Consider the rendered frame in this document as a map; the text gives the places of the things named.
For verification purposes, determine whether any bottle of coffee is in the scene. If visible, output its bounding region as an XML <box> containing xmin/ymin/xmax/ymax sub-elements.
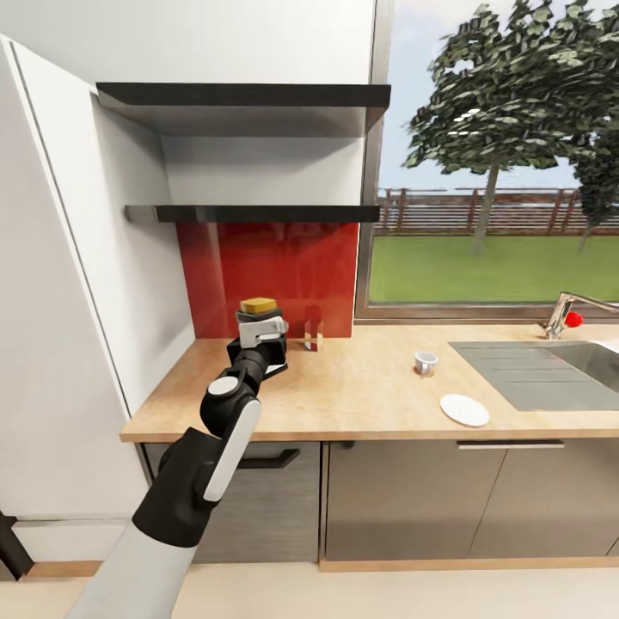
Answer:
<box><xmin>235</xmin><ymin>297</ymin><xmax>287</xmax><ymax>382</ymax></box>

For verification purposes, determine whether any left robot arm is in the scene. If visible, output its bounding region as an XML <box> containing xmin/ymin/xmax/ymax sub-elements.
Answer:
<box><xmin>64</xmin><ymin>319</ymin><xmax>288</xmax><ymax>619</ymax></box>

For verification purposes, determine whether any saucer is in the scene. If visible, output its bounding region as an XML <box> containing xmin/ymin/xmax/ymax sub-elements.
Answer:
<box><xmin>440</xmin><ymin>395</ymin><xmax>490</xmax><ymax>426</ymax></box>

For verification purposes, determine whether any coffee cup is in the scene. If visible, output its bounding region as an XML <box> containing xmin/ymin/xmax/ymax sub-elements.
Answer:
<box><xmin>414</xmin><ymin>352</ymin><xmax>438</xmax><ymax>374</ymax></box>

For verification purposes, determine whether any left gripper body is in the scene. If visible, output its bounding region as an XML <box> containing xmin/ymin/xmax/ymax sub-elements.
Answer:
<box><xmin>227</xmin><ymin>338</ymin><xmax>285</xmax><ymax>376</ymax></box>

